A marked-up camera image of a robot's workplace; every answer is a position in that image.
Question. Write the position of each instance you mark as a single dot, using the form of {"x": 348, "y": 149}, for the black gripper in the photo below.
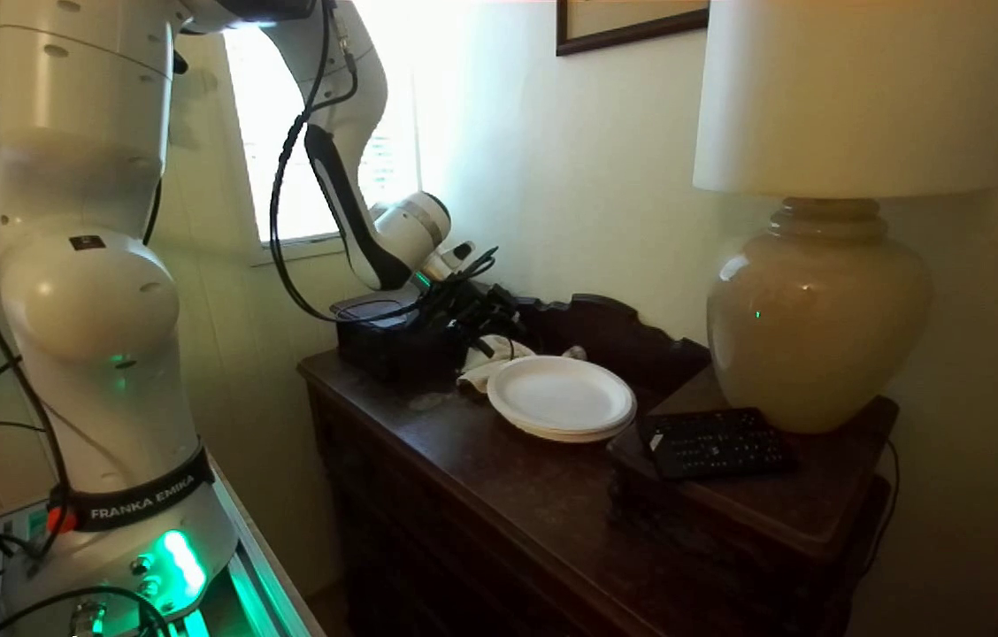
{"x": 450, "y": 302}

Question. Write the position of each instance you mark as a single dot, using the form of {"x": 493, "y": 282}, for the large white plate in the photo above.
{"x": 558, "y": 394}

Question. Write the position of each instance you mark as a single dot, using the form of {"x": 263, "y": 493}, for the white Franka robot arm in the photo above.
{"x": 87, "y": 295}

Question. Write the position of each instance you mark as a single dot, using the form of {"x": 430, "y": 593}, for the white crumpled cloth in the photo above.
{"x": 487, "y": 368}

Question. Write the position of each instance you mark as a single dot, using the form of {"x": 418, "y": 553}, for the white plate with chipped rim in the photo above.
{"x": 572, "y": 441}

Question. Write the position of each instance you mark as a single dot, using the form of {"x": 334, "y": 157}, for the dark wooden dresser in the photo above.
{"x": 501, "y": 508}

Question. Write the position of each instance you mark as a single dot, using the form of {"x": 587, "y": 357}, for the black remote control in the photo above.
{"x": 711, "y": 447}

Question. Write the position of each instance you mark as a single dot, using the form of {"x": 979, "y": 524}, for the bright window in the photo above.
{"x": 272, "y": 144}

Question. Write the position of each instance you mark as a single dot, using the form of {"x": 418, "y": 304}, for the dark framed picture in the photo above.
{"x": 626, "y": 38}

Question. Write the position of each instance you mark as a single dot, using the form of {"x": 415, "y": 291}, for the cream ceramic lamp base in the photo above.
{"x": 820, "y": 314}

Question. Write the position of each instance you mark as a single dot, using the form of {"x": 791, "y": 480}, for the robot mounting table green light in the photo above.
{"x": 227, "y": 587}

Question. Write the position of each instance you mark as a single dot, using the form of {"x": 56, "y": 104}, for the white lamp shade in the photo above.
{"x": 875, "y": 93}

